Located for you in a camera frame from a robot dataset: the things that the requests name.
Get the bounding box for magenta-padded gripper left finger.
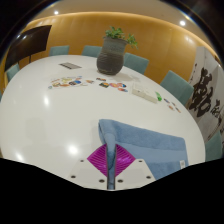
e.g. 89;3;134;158
67;143;109;191

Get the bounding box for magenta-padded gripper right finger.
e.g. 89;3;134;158
114;143;156;191

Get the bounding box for blue towel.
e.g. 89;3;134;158
98;118;190;191

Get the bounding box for white flat box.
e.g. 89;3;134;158
130;83;159;104

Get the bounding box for colourful sticker sheet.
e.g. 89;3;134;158
48;76;84;90

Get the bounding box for group of teal chairs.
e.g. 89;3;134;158
0;44;224;163

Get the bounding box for grey card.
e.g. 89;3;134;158
58;61;83;70

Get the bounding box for potted plant in grey pot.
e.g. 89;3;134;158
96;25;139;76

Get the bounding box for white calligraphy folding screen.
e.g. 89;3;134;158
186;45;224;141

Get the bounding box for ceiling spot lights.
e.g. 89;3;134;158
53;9;188;28

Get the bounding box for black wall screen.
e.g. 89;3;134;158
3;24;53;72

